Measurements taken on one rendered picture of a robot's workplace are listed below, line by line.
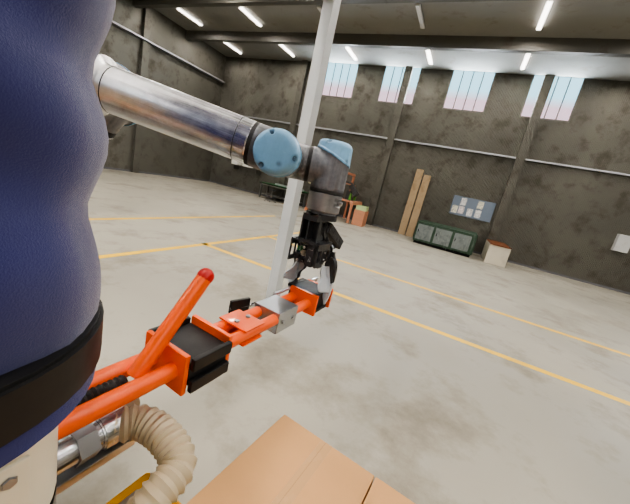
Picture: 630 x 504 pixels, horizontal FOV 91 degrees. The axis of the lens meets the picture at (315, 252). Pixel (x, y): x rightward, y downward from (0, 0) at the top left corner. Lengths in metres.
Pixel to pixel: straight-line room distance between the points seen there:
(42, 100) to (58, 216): 0.07
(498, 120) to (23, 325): 14.63
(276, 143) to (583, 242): 14.47
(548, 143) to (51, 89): 14.61
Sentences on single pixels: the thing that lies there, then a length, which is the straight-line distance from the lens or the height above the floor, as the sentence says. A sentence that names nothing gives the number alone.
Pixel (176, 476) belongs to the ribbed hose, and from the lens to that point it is 0.43.
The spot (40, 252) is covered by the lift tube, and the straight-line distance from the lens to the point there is 0.24.
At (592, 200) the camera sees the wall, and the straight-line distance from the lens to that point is 14.80.
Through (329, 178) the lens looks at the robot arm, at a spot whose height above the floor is 1.48.
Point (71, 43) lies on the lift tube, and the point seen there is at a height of 1.52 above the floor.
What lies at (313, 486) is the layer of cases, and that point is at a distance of 1.24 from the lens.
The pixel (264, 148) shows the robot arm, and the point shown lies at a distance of 0.52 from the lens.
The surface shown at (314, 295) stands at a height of 1.23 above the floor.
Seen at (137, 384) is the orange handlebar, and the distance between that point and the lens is 0.44.
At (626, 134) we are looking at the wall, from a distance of 15.22.
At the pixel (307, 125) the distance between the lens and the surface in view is 3.38.
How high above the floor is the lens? 1.48
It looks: 13 degrees down
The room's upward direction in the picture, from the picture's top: 13 degrees clockwise
